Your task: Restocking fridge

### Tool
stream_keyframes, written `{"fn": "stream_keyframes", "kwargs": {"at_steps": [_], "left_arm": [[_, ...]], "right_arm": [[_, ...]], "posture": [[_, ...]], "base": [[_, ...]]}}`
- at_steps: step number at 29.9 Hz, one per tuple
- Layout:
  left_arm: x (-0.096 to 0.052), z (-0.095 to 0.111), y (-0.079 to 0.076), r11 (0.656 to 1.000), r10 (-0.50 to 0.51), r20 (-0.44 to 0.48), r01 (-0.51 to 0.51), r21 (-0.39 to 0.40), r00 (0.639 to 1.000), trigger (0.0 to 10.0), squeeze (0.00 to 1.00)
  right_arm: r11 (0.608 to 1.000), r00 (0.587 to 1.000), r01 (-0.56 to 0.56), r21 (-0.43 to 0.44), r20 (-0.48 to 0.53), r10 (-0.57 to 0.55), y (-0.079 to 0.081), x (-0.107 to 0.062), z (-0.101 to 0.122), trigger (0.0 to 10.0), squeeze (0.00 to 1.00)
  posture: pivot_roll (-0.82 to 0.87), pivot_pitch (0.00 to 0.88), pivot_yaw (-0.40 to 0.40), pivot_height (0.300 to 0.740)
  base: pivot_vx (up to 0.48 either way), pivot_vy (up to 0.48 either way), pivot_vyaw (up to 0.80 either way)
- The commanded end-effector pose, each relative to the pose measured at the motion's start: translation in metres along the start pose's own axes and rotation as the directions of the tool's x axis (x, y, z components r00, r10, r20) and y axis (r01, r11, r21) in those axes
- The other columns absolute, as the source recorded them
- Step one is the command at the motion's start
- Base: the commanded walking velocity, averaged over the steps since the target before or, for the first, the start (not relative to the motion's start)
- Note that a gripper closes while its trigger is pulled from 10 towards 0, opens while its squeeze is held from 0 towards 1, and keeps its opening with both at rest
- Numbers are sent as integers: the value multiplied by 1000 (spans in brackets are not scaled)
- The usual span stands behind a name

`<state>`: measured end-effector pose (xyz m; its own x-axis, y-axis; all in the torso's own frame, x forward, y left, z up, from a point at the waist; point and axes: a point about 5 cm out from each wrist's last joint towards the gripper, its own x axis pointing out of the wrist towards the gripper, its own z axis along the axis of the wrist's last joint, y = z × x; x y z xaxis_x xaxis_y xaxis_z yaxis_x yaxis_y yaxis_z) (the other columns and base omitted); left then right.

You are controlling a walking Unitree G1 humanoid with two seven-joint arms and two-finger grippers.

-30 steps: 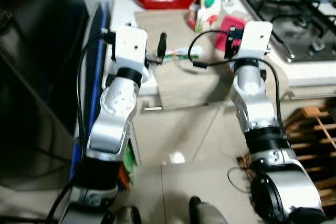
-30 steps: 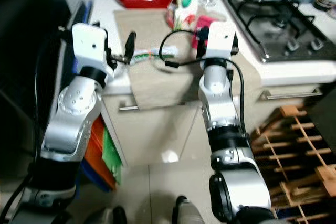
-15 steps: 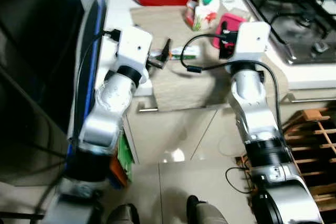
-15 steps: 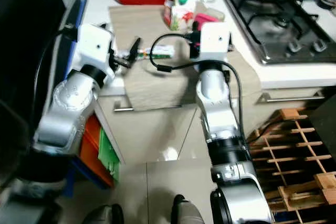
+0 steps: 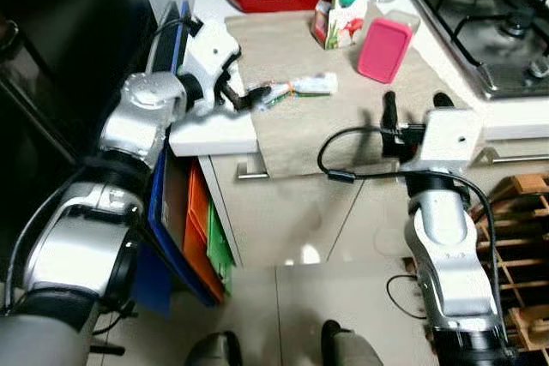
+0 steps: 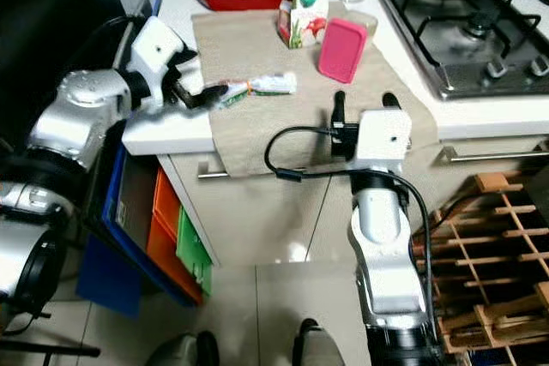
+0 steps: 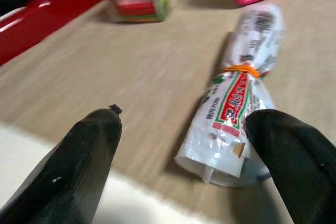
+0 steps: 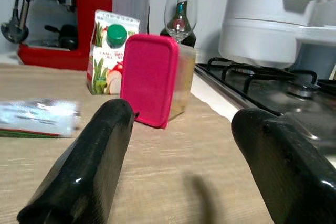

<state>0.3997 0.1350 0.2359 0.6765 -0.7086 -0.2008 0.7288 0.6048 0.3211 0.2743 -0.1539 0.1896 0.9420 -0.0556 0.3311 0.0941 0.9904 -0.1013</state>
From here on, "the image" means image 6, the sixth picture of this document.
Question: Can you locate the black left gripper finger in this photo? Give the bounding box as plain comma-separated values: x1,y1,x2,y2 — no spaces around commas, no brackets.
189,83,232,113

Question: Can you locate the white green tube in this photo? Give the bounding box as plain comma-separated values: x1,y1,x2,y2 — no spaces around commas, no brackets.
217,73,298,111

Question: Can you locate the pink lid clear container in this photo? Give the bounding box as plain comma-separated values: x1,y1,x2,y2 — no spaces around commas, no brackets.
317,10,381,87

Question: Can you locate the beige cloth mat with tags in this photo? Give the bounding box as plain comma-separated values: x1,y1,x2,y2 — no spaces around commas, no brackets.
193,8,439,179

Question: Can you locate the white green juice carton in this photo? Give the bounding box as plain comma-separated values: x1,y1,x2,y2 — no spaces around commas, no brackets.
277,0,332,51

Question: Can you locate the black gas stove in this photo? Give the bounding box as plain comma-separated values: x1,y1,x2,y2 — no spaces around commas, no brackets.
369,0,549,102

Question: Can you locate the white kitchen counter cabinet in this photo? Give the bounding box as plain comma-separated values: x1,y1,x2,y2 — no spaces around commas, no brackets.
120,0,549,269

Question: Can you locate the orange board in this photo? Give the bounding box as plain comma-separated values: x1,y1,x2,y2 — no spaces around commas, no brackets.
146,167,199,299

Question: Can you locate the green board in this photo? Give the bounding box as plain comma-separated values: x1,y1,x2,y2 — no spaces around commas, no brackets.
176,207,214,297

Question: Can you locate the wooden slatted rack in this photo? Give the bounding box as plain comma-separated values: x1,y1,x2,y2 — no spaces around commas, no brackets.
412,171,549,355

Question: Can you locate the grey right robot foot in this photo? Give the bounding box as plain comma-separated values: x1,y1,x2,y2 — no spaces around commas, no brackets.
292,319,349,366

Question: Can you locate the grey robot foot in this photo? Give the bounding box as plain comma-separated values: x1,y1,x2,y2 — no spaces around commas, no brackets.
146,330,220,366
292,319,349,366

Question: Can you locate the blue board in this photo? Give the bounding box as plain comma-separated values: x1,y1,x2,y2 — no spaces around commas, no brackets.
75,152,199,316

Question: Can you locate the grey left robot foot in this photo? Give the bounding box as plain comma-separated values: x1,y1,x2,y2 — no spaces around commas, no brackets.
146,330,220,366

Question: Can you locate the black tripod stand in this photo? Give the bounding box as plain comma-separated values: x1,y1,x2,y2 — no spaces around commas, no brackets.
0,340,102,357

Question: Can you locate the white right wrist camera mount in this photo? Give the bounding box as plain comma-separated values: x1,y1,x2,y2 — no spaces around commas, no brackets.
356,109,413,175

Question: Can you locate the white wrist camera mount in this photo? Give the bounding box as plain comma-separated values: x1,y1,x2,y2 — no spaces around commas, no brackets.
129,19,199,116
356,109,413,175

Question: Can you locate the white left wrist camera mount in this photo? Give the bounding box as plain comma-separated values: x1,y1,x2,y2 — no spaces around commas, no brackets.
129,19,199,116

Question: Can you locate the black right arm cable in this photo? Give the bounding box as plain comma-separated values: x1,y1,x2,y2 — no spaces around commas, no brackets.
264,126,440,334

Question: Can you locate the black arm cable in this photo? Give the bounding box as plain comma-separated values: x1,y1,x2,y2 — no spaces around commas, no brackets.
0,15,156,338
264,126,440,334

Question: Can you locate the silver cabinet handle bar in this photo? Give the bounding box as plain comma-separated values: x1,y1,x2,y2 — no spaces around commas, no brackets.
197,160,229,181
437,144,549,165

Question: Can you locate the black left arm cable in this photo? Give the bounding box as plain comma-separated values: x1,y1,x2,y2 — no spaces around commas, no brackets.
0,15,156,338

